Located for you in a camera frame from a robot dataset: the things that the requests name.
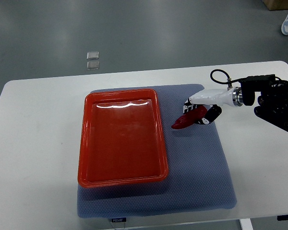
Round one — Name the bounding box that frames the lower metal floor plate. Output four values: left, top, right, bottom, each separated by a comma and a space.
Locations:
87, 60, 99, 70

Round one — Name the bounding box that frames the red plastic tray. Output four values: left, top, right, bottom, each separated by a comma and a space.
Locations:
78, 89, 169, 188

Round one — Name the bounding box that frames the black table control panel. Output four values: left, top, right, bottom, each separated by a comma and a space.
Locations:
277, 215, 288, 221

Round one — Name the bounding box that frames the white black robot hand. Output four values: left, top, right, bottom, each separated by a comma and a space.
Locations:
183, 87, 243, 125

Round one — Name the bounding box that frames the light blue white sneaker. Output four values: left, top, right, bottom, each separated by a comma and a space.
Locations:
281, 14, 288, 35

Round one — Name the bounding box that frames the metal floor plate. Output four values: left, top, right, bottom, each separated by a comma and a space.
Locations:
87, 51, 99, 60
87, 60, 99, 70

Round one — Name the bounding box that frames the blue-grey textured mat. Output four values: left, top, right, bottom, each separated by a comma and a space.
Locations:
77, 84, 237, 218

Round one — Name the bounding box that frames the white table leg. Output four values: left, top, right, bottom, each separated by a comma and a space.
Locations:
239, 218, 253, 230

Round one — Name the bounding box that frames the upper metal floor plate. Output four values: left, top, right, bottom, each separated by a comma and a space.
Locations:
87, 51, 99, 60

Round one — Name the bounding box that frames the cardboard box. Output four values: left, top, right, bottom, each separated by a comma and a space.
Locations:
262, 0, 288, 11

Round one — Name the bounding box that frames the black label tag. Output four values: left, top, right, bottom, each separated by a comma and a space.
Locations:
111, 217, 127, 223

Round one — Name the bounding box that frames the red pepper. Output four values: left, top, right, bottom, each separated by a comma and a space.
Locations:
171, 105, 207, 129

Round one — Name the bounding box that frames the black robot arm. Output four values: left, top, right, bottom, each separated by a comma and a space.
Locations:
239, 74, 288, 132

